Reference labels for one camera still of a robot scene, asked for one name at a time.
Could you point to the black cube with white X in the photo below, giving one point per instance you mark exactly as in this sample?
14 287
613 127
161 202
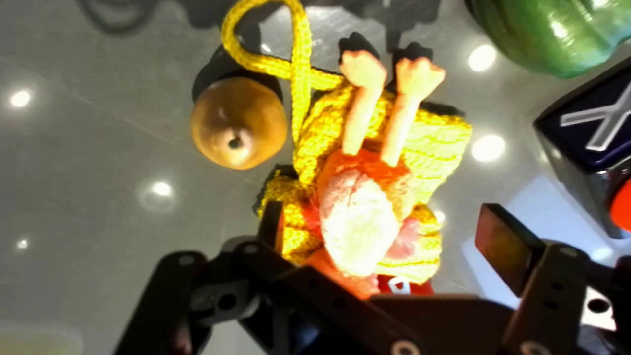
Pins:
583 139

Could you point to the green toy bell pepper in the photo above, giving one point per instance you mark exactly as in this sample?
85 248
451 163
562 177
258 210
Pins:
544 37

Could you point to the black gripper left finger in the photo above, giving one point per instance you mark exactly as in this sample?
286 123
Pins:
217 309

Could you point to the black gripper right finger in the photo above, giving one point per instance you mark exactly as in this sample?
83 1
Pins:
558 309

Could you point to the orange toy ball fruit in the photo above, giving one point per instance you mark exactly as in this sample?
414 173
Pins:
621 208

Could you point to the yellow-brown pear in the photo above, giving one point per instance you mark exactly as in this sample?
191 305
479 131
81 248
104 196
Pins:
236 121

